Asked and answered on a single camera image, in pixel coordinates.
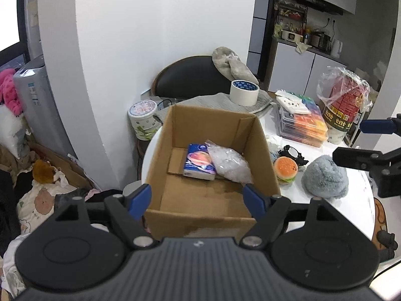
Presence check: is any white kettle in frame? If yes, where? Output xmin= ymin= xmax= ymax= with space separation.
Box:
xmin=330 ymin=38 xmax=343 ymax=57

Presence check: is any black chair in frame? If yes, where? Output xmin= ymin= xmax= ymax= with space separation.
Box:
xmin=150 ymin=55 xmax=232 ymax=99

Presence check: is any black range hood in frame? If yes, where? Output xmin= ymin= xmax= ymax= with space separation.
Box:
xmin=286 ymin=0 xmax=343 ymax=16

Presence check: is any white spotted packet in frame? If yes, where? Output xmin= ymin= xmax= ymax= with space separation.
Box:
xmin=275 ymin=90 xmax=309 ymax=114

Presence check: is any window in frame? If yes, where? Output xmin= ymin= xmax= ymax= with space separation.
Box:
xmin=0 ymin=0 xmax=27 ymax=72

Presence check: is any burger plush toy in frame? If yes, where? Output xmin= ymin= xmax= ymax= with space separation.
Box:
xmin=273 ymin=156 xmax=298 ymax=185

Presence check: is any white tape roll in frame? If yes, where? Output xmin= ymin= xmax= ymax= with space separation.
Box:
xmin=230 ymin=80 xmax=260 ymax=106

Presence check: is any flat cardboard sheet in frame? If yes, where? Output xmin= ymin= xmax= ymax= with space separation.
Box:
xmin=28 ymin=141 xmax=94 ymax=190

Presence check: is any black kitchen appliance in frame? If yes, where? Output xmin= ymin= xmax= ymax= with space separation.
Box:
xmin=310 ymin=31 xmax=332 ymax=52

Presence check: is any cardboard box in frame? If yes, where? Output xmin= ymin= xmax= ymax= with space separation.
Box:
xmin=142 ymin=103 xmax=281 ymax=240

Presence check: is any small white cooker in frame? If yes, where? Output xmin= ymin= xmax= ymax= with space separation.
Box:
xmin=281 ymin=30 xmax=303 ymax=43

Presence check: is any dark clothes pile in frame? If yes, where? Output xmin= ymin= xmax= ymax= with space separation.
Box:
xmin=0 ymin=169 xmax=21 ymax=251

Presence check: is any cartoon printed cloth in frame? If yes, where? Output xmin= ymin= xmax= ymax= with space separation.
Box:
xmin=17 ymin=176 xmax=79 ymax=234

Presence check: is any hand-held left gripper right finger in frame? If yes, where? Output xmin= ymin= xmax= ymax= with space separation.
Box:
xmin=241 ymin=184 xmax=344 ymax=249

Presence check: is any colourful clear organizer box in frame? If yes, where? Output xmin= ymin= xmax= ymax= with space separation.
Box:
xmin=277 ymin=92 xmax=328 ymax=147

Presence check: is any white kitchen base cabinet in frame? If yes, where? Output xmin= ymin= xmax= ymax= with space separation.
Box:
xmin=268 ymin=36 xmax=348 ymax=104

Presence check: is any orange cat mat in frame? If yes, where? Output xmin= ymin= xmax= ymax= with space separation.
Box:
xmin=374 ymin=198 xmax=389 ymax=237

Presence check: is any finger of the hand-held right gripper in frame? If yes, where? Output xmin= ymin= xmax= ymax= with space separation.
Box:
xmin=332 ymin=147 xmax=401 ymax=199
xmin=360 ymin=117 xmax=401 ymax=135

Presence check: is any clear bag around bucket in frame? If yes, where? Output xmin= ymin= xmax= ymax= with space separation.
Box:
xmin=316 ymin=66 xmax=373 ymax=132

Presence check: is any blue tissue pack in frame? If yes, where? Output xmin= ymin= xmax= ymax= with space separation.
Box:
xmin=182 ymin=143 xmax=217 ymax=181

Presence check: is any grey fluffy plush toy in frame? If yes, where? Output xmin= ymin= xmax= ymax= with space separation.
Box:
xmin=301 ymin=155 xmax=349 ymax=199

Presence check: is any grey air purifier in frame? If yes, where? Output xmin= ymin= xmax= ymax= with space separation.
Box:
xmin=13 ymin=55 xmax=77 ymax=160

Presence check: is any white floral tub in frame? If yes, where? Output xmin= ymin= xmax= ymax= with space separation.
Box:
xmin=128 ymin=99 xmax=163 ymax=141

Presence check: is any beige dish cloth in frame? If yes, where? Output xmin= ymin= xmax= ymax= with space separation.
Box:
xmin=294 ymin=41 xmax=313 ymax=54

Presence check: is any white pillow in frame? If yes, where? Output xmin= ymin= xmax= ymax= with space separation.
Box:
xmin=0 ymin=103 xmax=29 ymax=159

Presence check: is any clear plastic bag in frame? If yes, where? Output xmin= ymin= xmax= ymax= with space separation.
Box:
xmin=205 ymin=139 xmax=254 ymax=185

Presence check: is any black frilly soft toy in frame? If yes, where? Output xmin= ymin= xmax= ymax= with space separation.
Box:
xmin=283 ymin=145 xmax=310 ymax=171

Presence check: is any pink plush toy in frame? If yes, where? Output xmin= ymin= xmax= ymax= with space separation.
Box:
xmin=0 ymin=68 xmax=24 ymax=116

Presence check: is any black spice rack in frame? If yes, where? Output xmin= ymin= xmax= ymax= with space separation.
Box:
xmin=274 ymin=2 xmax=309 ymax=38

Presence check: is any white crumpled tissue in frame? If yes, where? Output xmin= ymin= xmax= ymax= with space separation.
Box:
xmin=266 ymin=135 xmax=284 ymax=157

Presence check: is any black framed glass door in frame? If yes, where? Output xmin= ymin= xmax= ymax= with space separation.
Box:
xmin=247 ymin=0 xmax=279 ymax=91

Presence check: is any brown plush toy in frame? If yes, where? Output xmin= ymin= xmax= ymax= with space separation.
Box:
xmin=32 ymin=159 xmax=61 ymax=184

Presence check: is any grey table cloth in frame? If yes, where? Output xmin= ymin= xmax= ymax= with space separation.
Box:
xmin=167 ymin=92 xmax=274 ymax=115

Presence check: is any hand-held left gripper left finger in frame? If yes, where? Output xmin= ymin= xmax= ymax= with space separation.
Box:
xmin=56 ymin=184 xmax=158 ymax=249

